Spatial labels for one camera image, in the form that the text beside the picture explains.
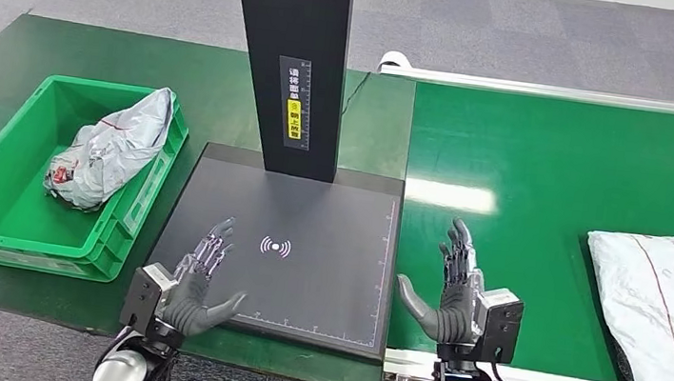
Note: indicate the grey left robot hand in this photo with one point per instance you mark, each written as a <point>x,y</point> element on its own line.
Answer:
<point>190,306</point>

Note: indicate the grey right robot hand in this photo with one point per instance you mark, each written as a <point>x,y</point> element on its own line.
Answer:
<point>453,316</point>

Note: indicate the white courier bag red print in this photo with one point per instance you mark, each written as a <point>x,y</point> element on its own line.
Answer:
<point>653,308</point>
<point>116,148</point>

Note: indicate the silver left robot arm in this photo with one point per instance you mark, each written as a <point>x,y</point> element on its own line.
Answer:
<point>123,371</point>

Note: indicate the black inbound scanning machine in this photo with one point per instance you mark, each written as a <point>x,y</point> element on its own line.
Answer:
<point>318,244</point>

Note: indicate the green conveyor belt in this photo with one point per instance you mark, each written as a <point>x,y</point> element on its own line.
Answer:
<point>537,161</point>

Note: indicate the black yellow machine label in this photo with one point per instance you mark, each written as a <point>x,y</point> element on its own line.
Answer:
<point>295,103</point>

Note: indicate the green plastic crate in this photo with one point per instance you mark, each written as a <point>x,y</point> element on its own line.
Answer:
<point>7,189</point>

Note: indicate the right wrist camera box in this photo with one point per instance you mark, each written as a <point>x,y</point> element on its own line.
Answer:
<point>499,325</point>

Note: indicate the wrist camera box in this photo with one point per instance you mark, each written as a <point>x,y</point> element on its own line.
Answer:
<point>499,325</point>
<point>144,297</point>

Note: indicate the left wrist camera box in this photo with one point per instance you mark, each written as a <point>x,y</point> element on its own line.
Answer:
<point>144,297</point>

